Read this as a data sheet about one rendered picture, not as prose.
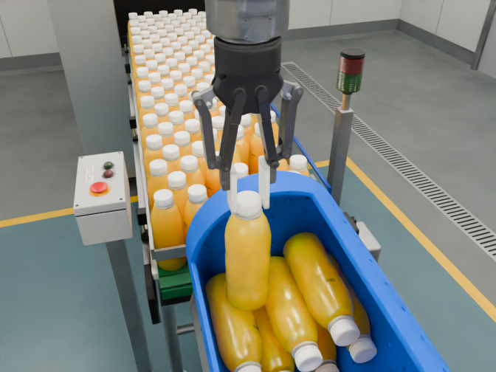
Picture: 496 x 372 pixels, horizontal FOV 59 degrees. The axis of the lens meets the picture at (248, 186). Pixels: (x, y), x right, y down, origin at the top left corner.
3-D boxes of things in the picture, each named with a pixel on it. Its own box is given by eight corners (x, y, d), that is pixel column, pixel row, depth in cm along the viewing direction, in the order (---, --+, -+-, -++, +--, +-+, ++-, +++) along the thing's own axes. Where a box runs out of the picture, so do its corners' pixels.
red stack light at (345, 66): (344, 75, 112) (346, 60, 110) (333, 67, 117) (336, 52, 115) (367, 73, 114) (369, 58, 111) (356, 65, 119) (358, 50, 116)
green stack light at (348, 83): (342, 94, 115) (344, 76, 112) (331, 85, 120) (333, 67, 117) (364, 91, 117) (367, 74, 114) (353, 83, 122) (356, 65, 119)
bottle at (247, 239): (222, 312, 69) (218, 217, 59) (229, 280, 75) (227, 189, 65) (266, 317, 68) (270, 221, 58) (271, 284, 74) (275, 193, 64)
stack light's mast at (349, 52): (339, 115, 119) (347, 57, 110) (330, 105, 124) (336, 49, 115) (360, 112, 120) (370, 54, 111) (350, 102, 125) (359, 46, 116)
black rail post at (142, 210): (141, 240, 108) (136, 215, 103) (140, 232, 110) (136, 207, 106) (150, 239, 108) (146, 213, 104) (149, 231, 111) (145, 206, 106)
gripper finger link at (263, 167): (258, 155, 59) (263, 154, 59) (258, 197, 63) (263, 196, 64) (264, 167, 57) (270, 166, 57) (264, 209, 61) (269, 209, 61)
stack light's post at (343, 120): (308, 353, 184) (341, 113, 120) (305, 345, 187) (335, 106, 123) (317, 351, 185) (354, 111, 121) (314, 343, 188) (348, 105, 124)
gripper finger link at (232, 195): (237, 170, 56) (231, 171, 56) (237, 214, 60) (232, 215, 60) (232, 159, 59) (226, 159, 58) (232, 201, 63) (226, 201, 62)
